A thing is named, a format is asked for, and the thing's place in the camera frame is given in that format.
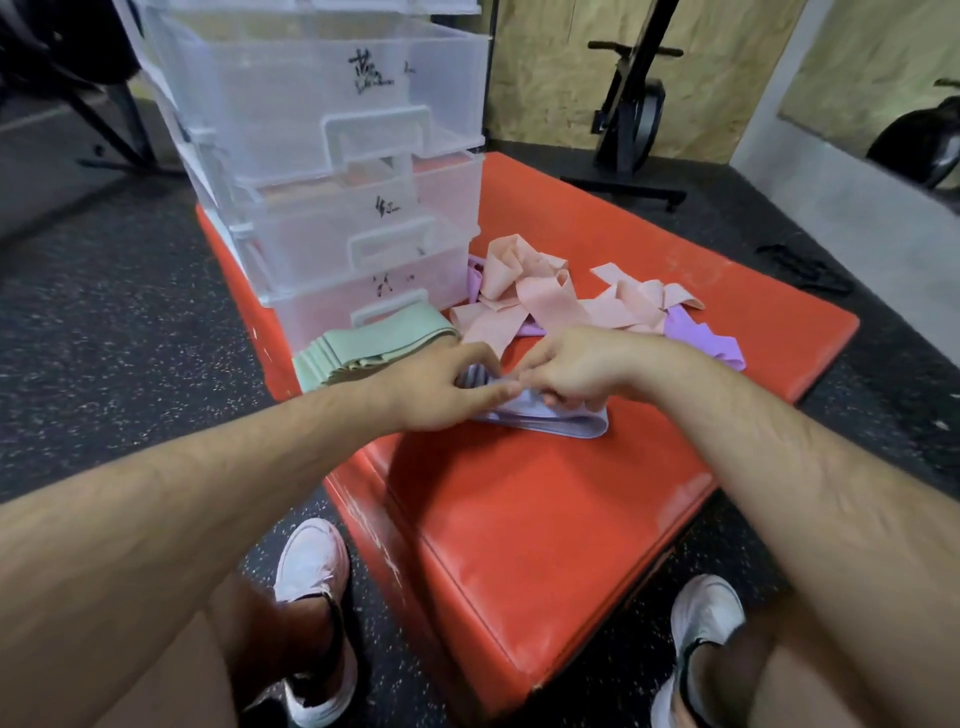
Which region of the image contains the person's right hand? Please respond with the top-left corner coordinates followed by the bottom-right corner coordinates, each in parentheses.
top-left (513, 326), bottom-right (655, 414)

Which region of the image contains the red padded plyo box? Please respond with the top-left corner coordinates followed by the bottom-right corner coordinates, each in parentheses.
top-left (195, 150), bottom-right (862, 723)

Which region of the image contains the white right shoe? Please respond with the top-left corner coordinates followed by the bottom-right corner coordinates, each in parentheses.
top-left (648, 573), bottom-right (748, 728)

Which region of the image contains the stack of green resistance bands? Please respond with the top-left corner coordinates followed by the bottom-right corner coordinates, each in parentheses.
top-left (292, 301), bottom-right (460, 394)

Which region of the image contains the lavender resistance band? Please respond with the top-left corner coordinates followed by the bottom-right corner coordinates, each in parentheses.
top-left (455, 363), bottom-right (610, 441)

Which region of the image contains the white shoe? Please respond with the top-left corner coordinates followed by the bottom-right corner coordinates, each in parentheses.
top-left (270, 517), bottom-right (360, 728)
top-left (648, 573), bottom-right (748, 728)

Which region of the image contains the large clear plastic drawer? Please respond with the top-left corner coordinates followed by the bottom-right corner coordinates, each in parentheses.
top-left (112, 0), bottom-right (493, 189)

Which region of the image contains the flat pink resistance band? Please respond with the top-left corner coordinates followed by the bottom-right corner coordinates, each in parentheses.
top-left (576, 262), bottom-right (707, 336)

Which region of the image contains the black exercise bike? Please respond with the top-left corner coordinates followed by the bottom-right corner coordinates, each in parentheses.
top-left (865, 78), bottom-right (960, 191)

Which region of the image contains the black upright exercise machine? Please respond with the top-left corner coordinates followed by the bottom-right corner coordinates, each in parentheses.
top-left (560, 0), bottom-right (689, 213)

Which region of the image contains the person's leg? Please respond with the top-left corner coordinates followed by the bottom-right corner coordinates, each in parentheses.
top-left (673, 600), bottom-right (901, 728)
top-left (97, 576), bottom-right (348, 728)

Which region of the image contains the black gym bench frame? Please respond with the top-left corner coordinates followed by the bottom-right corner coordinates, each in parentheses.
top-left (0, 0), bottom-right (186, 178)

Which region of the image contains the person's right leg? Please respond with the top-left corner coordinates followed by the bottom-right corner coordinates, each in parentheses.
top-left (673, 600), bottom-right (901, 728)

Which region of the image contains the person's left leg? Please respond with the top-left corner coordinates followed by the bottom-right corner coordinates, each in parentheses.
top-left (97, 576), bottom-right (348, 728)

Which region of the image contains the white left shoe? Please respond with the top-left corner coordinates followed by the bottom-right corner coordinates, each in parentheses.
top-left (270, 517), bottom-right (360, 728)

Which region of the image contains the crumpled pink resistance band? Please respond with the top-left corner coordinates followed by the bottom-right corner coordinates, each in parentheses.
top-left (448, 234), bottom-right (580, 360)

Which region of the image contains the person's left hand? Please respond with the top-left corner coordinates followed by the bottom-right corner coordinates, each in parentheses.
top-left (367, 336), bottom-right (523, 434)

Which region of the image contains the person's left forearm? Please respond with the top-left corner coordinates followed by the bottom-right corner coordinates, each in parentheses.
top-left (0, 371), bottom-right (406, 728)

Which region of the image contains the person's right forearm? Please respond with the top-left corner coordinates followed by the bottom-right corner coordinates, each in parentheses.
top-left (637, 337), bottom-right (960, 728)

